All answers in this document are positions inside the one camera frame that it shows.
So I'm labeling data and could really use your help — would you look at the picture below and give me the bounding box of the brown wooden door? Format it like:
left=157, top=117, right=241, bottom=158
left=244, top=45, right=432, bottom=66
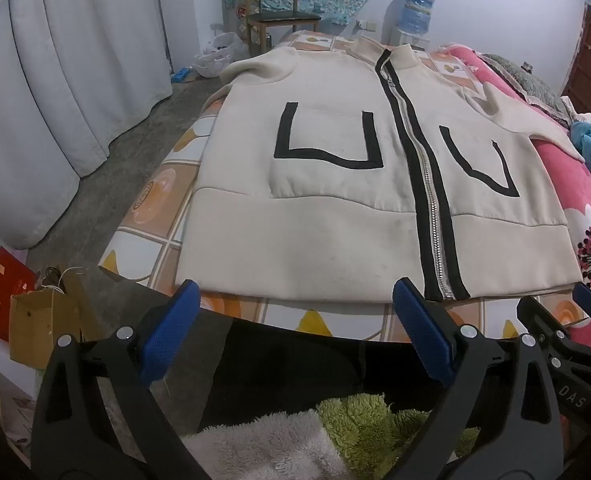
left=560, top=4, right=591, bottom=111

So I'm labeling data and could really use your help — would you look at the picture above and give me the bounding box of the red gift bag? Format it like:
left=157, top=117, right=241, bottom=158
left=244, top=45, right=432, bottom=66
left=0, top=247, right=41, bottom=343

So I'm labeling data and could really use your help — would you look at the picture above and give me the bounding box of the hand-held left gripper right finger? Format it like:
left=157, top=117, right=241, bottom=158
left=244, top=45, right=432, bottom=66
left=383, top=276, right=565, bottom=480

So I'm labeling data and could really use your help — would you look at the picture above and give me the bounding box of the beige cloth heap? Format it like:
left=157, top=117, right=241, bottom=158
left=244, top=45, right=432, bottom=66
left=558, top=95, right=591, bottom=126

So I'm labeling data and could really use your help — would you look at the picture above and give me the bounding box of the colourful patterned bag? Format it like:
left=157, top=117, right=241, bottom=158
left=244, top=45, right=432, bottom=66
left=232, top=0, right=263, bottom=46

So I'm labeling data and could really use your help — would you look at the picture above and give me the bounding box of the grey-green pillow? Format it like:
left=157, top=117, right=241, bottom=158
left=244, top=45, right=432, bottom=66
left=480, top=52, right=583, bottom=123

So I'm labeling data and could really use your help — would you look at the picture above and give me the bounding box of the green fluffy cloth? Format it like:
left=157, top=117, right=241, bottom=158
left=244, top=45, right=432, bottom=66
left=317, top=392, right=481, bottom=478

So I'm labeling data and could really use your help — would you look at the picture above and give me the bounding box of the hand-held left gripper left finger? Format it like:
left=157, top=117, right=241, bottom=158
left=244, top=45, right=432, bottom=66
left=30, top=279, right=202, bottom=480

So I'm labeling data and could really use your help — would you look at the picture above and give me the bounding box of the white curtain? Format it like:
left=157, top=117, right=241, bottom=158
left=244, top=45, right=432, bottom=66
left=0, top=0, right=174, bottom=251

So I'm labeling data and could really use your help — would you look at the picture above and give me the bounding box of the white fluffy cloth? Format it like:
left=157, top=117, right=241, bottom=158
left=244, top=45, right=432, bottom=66
left=180, top=408, right=353, bottom=480

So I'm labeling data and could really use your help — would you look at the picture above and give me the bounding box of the cream zip jacket black trim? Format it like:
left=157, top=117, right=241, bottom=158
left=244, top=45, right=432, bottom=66
left=174, top=39, right=587, bottom=303

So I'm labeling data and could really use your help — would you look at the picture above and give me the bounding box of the wooden chair dark seat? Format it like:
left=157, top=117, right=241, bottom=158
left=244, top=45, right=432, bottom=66
left=235, top=0, right=322, bottom=56

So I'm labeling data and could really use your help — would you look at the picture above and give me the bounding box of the white plastic bag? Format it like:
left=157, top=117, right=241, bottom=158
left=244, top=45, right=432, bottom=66
left=194, top=32, right=248, bottom=78

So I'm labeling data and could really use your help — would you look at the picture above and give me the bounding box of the brown paper bag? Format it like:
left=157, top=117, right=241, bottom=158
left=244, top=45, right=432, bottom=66
left=9, top=280, right=101, bottom=366

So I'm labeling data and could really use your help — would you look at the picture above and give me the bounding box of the pink floral blanket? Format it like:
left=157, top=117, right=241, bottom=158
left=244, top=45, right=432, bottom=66
left=445, top=42, right=591, bottom=307

